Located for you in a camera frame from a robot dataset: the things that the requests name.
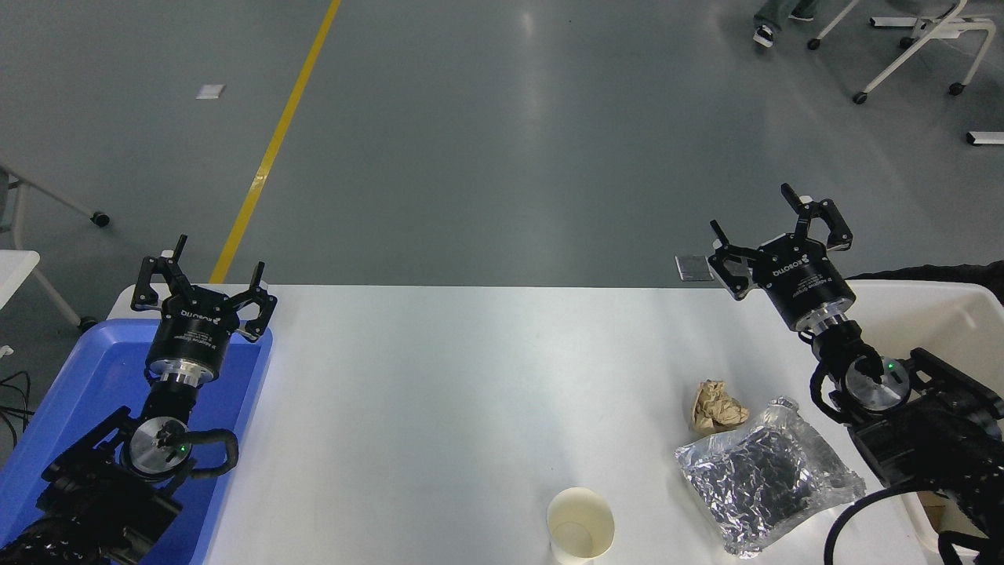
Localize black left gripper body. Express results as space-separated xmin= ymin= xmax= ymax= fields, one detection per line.
xmin=146 ymin=287 xmax=246 ymax=371

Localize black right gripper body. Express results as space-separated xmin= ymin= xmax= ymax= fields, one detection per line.
xmin=753 ymin=232 xmax=857 ymax=330

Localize white paper cup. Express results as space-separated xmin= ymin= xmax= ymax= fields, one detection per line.
xmin=547 ymin=487 xmax=616 ymax=564

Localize blue plastic tray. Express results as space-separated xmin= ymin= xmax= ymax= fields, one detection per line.
xmin=0 ymin=318 xmax=274 ymax=565

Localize black fabric object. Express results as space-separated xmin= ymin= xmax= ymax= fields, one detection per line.
xmin=846 ymin=261 xmax=1004 ymax=305

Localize large pale plastic bin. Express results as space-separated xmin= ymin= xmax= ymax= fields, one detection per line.
xmin=844 ymin=280 xmax=1004 ymax=565

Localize crumpled tan paper ball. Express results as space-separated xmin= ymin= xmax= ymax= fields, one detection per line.
xmin=690 ymin=380 xmax=751 ymax=436

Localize white table with castor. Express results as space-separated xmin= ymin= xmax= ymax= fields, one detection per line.
xmin=0 ymin=250 xmax=100 ymax=333

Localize person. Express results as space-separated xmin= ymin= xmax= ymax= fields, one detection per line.
xmin=752 ymin=0 xmax=817 ymax=49

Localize crumpled silver foil tray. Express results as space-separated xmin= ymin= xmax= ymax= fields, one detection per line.
xmin=675 ymin=396 xmax=868 ymax=559

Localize black loose cables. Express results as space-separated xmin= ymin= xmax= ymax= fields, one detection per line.
xmin=0 ymin=370 xmax=34 ymax=450

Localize white wheeled chair frame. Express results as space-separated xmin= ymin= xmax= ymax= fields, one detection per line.
xmin=807 ymin=0 xmax=998 ymax=106

